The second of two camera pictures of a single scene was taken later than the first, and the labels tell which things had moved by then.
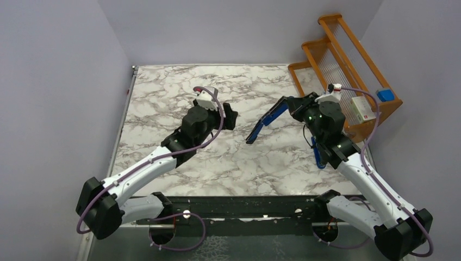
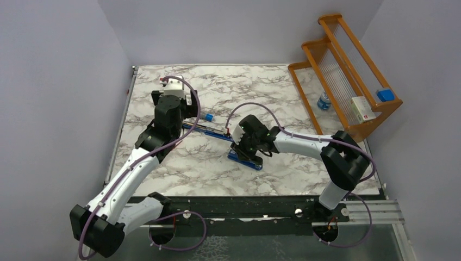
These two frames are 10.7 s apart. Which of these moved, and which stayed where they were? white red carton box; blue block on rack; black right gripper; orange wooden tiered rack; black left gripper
Moved: black left gripper; black right gripper
Stayed: white red carton box; blue block on rack; orange wooden tiered rack
